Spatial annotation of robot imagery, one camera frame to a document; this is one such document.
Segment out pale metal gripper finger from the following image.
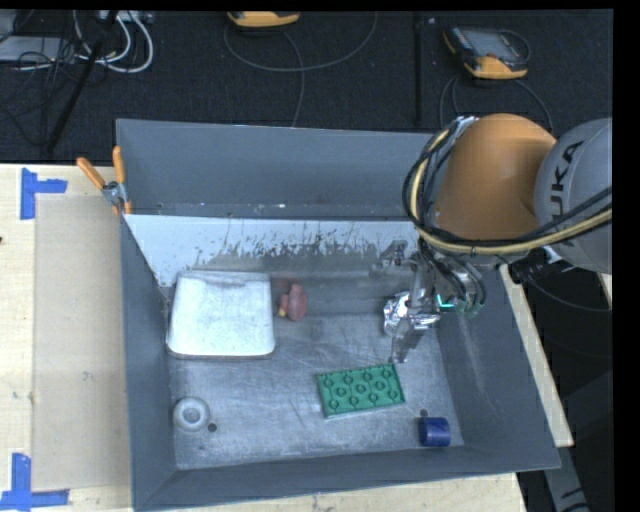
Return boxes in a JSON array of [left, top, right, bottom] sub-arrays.
[[388, 319, 408, 365], [405, 305, 441, 359]]

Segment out crumpled silver foil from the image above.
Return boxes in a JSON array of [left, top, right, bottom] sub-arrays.
[[382, 292, 416, 336]]

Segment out green studded flat block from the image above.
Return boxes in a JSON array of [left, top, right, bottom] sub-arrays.
[[315, 363, 407, 419]]

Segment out blue cylinder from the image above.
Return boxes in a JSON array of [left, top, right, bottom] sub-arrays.
[[417, 415, 452, 448]]

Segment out red-brown toy animal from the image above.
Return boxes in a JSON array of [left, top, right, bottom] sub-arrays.
[[276, 281, 309, 323]]

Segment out grey metal bin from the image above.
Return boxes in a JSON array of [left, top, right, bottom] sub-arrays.
[[114, 118, 563, 512]]

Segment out white square dish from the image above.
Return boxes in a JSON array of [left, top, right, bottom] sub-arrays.
[[165, 271, 278, 361]]

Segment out pale cardboard board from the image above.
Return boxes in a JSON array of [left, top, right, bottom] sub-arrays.
[[30, 193, 132, 494]]

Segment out black cylinder on white bracket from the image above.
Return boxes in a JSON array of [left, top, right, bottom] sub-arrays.
[[501, 247, 565, 286]]

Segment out clear glass ring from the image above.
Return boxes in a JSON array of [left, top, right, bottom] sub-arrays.
[[172, 396, 212, 432]]

